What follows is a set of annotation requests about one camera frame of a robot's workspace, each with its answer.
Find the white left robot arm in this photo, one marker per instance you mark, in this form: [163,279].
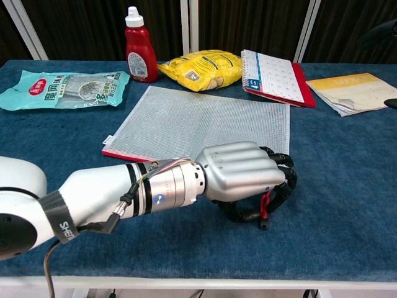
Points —
[93,192]

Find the black pleated curtain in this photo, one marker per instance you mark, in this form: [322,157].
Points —
[87,28]
[341,18]
[9,43]
[248,25]

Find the red ketchup squeeze bottle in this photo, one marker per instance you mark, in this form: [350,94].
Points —
[141,52]

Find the white frame post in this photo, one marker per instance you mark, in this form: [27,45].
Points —
[24,31]
[307,31]
[185,25]

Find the blue carpet table mat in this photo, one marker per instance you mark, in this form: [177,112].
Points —
[325,186]

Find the white paper sheet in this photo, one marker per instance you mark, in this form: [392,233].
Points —
[186,124]

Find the spiral calendar notebook red cover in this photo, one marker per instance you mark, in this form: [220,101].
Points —
[273,77]

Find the teal cleaning cloth package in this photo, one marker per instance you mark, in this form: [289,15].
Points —
[62,90]

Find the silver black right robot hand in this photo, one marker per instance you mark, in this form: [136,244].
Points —
[391,103]

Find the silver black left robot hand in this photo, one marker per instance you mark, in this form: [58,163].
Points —
[242,170]

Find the yellow paper booklet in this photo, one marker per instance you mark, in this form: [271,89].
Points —
[350,90]

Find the yellow snack bag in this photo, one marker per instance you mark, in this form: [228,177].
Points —
[204,69]

